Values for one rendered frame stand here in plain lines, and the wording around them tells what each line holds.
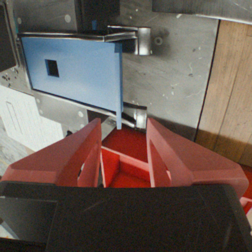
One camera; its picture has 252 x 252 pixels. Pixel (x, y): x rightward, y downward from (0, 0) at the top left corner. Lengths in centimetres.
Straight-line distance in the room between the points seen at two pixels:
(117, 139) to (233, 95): 18
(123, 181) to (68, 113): 19
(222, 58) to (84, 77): 15
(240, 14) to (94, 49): 14
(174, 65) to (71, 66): 12
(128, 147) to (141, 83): 10
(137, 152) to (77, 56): 16
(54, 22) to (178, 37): 14
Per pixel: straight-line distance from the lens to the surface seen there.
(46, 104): 29
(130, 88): 30
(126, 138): 31
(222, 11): 22
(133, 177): 41
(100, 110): 22
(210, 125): 28
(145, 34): 17
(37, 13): 25
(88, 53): 20
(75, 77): 22
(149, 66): 27
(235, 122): 28
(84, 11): 22
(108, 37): 18
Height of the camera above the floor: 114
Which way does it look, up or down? 45 degrees down
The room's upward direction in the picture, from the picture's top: 137 degrees counter-clockwise
